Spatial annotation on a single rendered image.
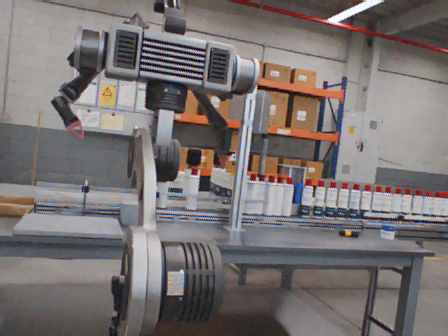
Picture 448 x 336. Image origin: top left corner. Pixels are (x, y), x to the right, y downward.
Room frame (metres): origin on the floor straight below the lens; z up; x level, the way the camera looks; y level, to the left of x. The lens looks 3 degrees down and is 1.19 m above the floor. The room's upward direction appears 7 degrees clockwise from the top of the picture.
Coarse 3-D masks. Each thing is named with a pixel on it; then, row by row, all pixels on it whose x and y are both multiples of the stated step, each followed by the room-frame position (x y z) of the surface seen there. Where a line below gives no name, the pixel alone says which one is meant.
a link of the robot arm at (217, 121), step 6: (198, 96) 1.99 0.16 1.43; (204, 96) 2.01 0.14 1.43; (198, 102) 2.05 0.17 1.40; (204, 102) 2.02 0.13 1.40; (210, 102) 2.04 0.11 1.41; (204, 108) 2.04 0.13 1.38; (210, 108) 2.05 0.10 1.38; (210, 114) 2.06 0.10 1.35; (216, 114) 2.08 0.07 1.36; (210, 120) 2.08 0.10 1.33; (216, 120) 2.09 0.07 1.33; (222, 120) 2.11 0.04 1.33; (216, 126) 2.10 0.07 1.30; (222, 126) 2.13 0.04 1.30
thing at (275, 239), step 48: (0, 192) 2.15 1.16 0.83; (96, 192) 2.58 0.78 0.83; (0, 240) 1.31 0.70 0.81; (48, 240) 1.36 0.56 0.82; (96, 240) 1.41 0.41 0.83; (192, 240) 1.57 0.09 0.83; (240, 240) 1.67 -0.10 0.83; (288, 240) 1.78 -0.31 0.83; (336, 240) 1.90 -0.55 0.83; (384, 240) 2.05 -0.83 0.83
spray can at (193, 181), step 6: (192, 168) 1.98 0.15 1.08; (192, 174) 1.98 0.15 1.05; (192, 180) 1.97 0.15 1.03; (198, 180) 1.98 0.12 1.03; (192, 186) 1.97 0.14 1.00; (192, 192) 1.97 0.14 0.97; (186, 198) 1.99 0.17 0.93; (192, 198) 1.97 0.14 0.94; (186, 204) 1.98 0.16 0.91; (192, 204) 1.97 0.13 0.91; (192, 210) 1.97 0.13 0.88
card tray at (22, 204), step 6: (0, 198) 1.84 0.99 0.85; (6, 198) 1.85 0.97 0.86; (12, 198) 1.85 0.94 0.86; (18, 198) 1.86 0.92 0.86; (24, 198) 1.87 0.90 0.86; (30, 198) 1.88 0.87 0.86; (0, 204) 1.81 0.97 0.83; (6, 204) 1.82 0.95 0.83; (12, 204) 1.84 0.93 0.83; (18, 204) 1.85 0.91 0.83; (24, 204) 1.87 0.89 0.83; (30, 204) 1.88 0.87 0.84; (0, 210) 1.61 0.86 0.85; (6, 210) 1.62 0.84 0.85; (12, 210) 1.62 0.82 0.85; (18, 210) 1.63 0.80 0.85; (24, 210) 1.64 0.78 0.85
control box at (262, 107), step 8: (256, 96) 1.90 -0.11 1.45; (264, 96) 1.89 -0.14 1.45; (256, 104) 1.90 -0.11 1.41; (264, 104) 1.91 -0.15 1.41; (256, 112) 1.90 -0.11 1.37; (264, 112) 1.93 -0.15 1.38; (256, 120) 1.90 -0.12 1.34; (264, 120) 1.95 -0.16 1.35; (256, 128) 1.90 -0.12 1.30; (264, 128) 1.97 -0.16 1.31
